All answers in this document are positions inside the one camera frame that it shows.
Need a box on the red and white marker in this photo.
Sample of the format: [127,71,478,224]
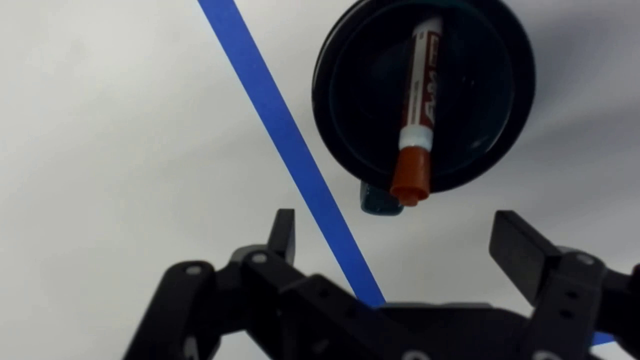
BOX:
[390,17,445,206]

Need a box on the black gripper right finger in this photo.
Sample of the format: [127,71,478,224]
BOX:
[490,210,605,360]

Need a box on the blue tape line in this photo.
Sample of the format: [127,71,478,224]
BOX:
[196,0,618,349]

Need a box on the dark round cup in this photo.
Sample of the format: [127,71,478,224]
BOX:
[313,0,537,217]

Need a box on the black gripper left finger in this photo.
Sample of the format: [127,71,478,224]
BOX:
[266,209,297,262]

